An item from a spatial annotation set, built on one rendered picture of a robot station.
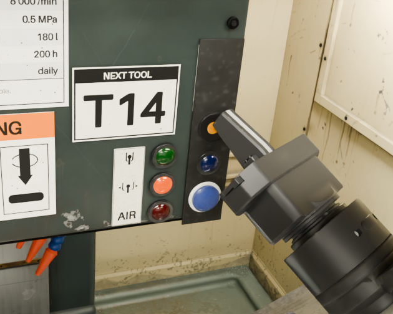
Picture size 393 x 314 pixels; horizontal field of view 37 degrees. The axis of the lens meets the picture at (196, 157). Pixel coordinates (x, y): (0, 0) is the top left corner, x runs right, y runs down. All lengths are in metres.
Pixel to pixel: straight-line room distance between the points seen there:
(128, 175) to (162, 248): 1.44
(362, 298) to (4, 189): 0.32
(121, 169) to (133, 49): 0.12
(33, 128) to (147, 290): 1.55
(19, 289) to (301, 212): 1.03
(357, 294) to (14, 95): 0.33
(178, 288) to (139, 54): 1.60
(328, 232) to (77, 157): 0.23
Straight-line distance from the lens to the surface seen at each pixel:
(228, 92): 0.57
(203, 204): 0.61
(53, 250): 0.79
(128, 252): 1.97
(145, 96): 0.54
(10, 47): 0.50
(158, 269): 2.04
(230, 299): 2.09
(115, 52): 0.52
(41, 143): 0.53
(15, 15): 0.49
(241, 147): 0.55
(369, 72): 1.50
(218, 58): 0.55
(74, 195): 0.57
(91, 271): 1.51
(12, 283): 1.44
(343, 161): 1.62
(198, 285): 2.10
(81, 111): 0.53
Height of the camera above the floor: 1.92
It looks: 27 degrees down
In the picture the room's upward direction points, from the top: 6 degrees clockwise
